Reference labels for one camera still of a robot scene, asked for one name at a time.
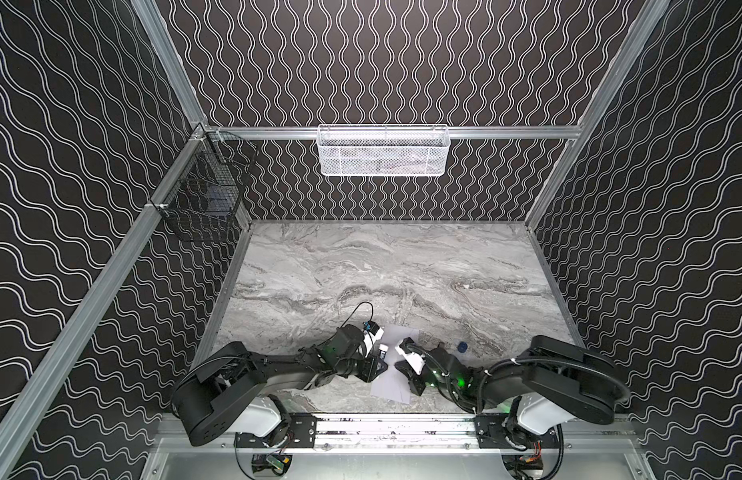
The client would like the white envelope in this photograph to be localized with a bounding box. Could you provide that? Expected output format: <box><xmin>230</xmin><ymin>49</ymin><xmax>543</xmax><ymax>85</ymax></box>
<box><xmin>369</xmin><ymin>323</ymin><xmax>421</xmax><ymax>404</ymax></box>

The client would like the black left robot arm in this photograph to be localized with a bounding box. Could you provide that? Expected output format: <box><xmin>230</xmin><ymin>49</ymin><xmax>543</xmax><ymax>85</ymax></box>
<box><xmin>171</xmin><ymin>320</ymin><xmax>387</xmax><ymax>447</ymax></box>

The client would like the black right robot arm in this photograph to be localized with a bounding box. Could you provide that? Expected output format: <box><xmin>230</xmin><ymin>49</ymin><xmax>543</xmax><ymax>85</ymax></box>
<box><xmin>395</xmin><ymin>335</ymin><xmax>630</xmax><ymax>436</ymax></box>

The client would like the aluminium back crossbar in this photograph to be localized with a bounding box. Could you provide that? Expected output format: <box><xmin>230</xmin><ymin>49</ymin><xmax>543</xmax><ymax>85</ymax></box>
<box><xmin>209</xmin><ymin>124</ymin><xmax>582</xmax><ymax>141</ymax></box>

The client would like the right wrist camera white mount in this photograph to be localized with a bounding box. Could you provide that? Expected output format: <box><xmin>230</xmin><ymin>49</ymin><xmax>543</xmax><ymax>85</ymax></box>
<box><xmin>395</xmin><ymin>337</ymin><xmax>426</xmax><ymax>375</ymax></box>

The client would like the white wire mesh basket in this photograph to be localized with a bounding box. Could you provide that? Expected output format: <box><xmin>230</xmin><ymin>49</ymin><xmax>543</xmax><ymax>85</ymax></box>
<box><xmin>316</xmin><ymin>124</ymin><xmax>451</xmax><ymax>177</ymax></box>

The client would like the black wire basket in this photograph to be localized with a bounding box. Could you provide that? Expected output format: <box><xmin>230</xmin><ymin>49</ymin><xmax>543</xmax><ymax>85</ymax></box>
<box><xmin>155</xmin><ymin>125</ymin><xmax>261</xmax><ymax>245</ymax></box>

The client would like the aluminium left side rail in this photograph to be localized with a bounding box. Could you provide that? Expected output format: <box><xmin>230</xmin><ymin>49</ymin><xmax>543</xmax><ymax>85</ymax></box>
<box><xmin>0</xmin><ymin>124</ymin><xmax>205</xmax><ymax>479</ymax></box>

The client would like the aluminium corner post right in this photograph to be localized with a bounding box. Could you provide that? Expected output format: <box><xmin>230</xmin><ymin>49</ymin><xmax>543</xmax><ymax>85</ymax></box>
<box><xmin>525</xmin><ymin>0</ymin><xmax>669</xmax><ymax>232</ymax></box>

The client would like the aluminium corner post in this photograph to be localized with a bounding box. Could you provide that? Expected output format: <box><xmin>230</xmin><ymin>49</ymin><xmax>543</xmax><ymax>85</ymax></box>
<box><xmin>132</xmin><ymin>0</ymin><xmax>208</xmax><ymax>126</ymax></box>
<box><xmin>525</xmin><ymin>0</ymin><xmax>669</xmax><ymax>232</ymax></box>

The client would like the aluminium corner post left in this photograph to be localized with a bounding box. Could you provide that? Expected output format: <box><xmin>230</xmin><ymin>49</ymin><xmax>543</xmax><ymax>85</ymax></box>
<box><xmin>132</xmin><ymin>0</ymin><xmax>208</xmax><ymax>126</ymax></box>

